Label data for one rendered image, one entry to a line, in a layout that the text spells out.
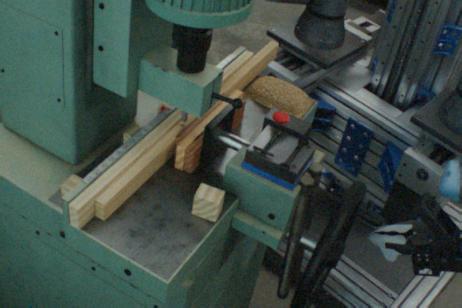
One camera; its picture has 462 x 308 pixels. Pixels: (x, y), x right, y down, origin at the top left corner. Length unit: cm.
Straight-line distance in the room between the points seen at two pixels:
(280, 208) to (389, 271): 100
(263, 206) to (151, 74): 30
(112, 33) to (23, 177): 37
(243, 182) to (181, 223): 13
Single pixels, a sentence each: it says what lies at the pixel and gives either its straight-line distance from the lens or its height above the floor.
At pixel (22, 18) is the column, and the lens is 110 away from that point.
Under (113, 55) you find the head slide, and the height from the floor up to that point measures 108.
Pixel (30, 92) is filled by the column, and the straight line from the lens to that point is 119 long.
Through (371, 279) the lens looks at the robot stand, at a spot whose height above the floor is 23.
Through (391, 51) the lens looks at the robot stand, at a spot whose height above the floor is 86.
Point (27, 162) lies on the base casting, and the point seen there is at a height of 80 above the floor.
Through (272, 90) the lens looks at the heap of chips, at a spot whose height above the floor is 93.
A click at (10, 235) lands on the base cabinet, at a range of 136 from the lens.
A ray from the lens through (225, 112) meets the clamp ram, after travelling 107.
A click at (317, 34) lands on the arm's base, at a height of 86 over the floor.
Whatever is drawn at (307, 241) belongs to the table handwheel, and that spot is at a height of 82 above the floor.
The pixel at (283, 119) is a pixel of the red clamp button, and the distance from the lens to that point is 103.
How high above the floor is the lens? 164
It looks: 39 degrees down
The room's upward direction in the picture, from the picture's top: 10 degrees clockwise
